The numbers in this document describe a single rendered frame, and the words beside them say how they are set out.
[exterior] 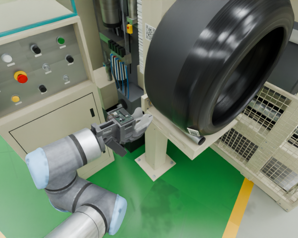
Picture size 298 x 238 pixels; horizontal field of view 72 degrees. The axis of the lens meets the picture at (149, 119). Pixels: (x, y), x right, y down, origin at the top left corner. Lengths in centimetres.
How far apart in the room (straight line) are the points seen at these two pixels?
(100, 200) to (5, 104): 80
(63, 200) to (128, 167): 131
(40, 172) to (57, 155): 5
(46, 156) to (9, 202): 156
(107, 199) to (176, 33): 51
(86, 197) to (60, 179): 8
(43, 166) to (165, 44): 48
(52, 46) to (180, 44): 67
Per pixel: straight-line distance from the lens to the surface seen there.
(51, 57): 114
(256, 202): 195
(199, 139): 93
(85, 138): 54
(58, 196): 61
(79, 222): 50
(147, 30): 101
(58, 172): 54
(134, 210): 174
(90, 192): 58
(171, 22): 69
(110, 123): 58
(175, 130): 102
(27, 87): 118
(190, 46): 63
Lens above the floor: 165
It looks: 48 degrees down
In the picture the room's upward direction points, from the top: straight up
